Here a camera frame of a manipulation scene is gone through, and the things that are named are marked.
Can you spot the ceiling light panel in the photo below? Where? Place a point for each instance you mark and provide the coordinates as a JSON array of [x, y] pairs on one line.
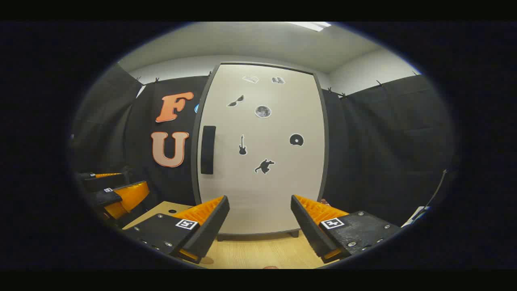
[[313, 26]]

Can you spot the white plastic device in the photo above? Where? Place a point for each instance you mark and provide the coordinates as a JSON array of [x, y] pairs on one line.
[[416, 216]]

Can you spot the grey cabinet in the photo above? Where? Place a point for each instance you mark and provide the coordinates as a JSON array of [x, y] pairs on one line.
[[194, 169]]

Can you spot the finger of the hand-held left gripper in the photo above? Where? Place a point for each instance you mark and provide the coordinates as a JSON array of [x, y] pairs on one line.
[[87, 176], [103, 198]]

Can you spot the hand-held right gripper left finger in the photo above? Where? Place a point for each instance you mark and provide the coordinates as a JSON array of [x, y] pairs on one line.
[[210, 230]]

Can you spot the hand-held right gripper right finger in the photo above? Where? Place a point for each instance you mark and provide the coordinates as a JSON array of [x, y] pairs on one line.
[[309, 230]]

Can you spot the black backdrop cloth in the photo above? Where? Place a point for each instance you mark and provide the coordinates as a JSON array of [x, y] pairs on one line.
[[383, 141]]

